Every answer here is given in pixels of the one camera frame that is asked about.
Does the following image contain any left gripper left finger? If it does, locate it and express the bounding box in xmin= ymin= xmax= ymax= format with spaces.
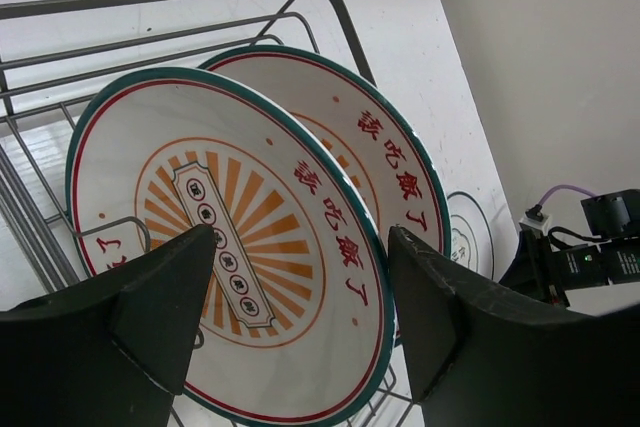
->
xmin=1 ymin=225 xmax=216 ymax=426

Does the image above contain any metal wire dish rack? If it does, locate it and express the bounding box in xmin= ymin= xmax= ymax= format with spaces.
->
xmin=0 ymin=0 xmax=414 ymax=427

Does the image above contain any middle red-patterned plate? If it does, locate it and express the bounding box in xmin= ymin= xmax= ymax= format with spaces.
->
xmin=200 ymin=45 xmax=452 ymax=255

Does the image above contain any white plate teal rim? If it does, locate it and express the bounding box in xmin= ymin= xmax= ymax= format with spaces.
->
xmin=447 ymin=190 xmax=495 ymax=280

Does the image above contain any red-patterned plate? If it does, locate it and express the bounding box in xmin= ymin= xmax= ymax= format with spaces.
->
xmin=200 ymin=45 xmax=452 ymax=255
xmin=65 ymin=67 xmax=394 ymax=426

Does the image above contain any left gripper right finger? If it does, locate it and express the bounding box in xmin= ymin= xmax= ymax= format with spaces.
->
xmin=388 ymin=226 xmax=639 ymax=426

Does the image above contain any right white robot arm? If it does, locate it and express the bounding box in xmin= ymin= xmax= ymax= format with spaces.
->
xmin=499 ymin=184 xmax=639 ymax=307

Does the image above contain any left red-patterned plate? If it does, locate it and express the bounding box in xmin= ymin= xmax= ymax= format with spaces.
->
xmin=65 ymin=67 xmax=394 ymax=426

